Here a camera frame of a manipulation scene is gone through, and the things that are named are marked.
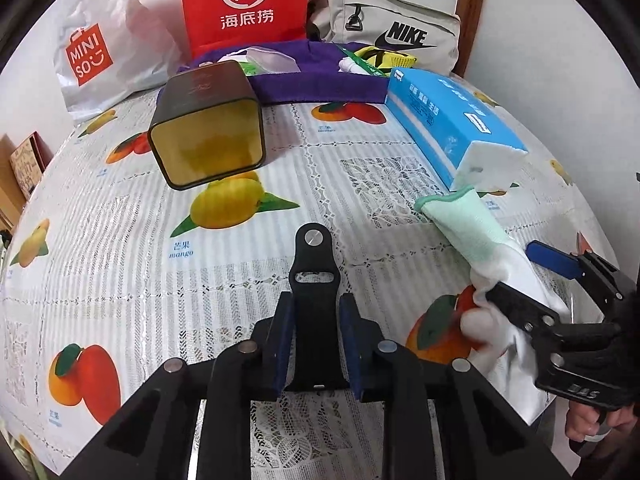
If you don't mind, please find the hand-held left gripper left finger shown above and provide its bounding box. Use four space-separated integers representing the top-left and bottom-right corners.
87 291 296 480

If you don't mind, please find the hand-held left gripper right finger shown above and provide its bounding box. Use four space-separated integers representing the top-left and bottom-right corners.
339 292 571 480

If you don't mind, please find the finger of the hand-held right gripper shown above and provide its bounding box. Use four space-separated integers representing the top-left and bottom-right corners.
525 240 626 318
487 282 621 356

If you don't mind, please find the black watch strap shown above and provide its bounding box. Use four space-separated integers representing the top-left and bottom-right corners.
285 222 348 393

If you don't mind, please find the green and white cloth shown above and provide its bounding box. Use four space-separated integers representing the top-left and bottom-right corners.
414 186 571 421

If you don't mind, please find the yellow pouch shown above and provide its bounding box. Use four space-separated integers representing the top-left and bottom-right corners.
357 46 418 70

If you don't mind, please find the green packet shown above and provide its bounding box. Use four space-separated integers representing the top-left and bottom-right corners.
339 45 396 79

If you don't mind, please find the clear plastic bag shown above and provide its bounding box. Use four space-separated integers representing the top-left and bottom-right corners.
220 46 301 76

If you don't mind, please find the person's right hand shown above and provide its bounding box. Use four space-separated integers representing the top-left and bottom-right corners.
565 400 640 457

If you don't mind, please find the blue tissue pack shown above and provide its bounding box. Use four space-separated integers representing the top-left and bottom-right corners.
384 66 530 193

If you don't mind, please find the dark green tin box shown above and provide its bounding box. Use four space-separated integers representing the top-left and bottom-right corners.
147 60 266 191

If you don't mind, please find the purple towel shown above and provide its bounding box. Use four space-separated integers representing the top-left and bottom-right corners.
176 40 401 106

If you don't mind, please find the grey sports bag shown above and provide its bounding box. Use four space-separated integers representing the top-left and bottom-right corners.
306 0 462 75

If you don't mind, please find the brown illustrated book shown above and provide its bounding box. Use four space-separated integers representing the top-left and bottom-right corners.
9 132 53 200

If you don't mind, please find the white plastic shopping bag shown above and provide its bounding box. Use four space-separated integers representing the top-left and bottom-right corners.
54 0 186 122

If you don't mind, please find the wooden door frame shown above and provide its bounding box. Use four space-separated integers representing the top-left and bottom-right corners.
455 0 490 76

